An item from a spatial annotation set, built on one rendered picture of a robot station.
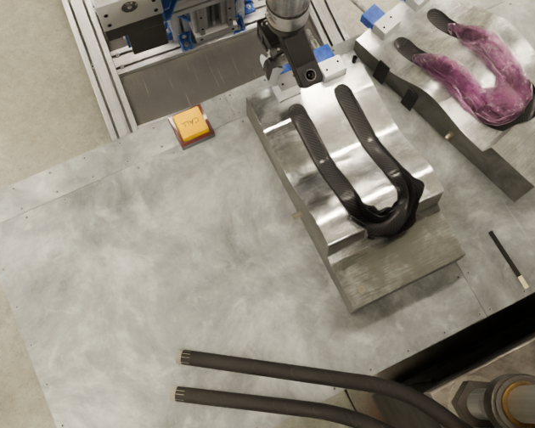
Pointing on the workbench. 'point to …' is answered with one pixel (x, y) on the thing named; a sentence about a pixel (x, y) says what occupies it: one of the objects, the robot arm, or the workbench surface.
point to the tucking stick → (508, 259)
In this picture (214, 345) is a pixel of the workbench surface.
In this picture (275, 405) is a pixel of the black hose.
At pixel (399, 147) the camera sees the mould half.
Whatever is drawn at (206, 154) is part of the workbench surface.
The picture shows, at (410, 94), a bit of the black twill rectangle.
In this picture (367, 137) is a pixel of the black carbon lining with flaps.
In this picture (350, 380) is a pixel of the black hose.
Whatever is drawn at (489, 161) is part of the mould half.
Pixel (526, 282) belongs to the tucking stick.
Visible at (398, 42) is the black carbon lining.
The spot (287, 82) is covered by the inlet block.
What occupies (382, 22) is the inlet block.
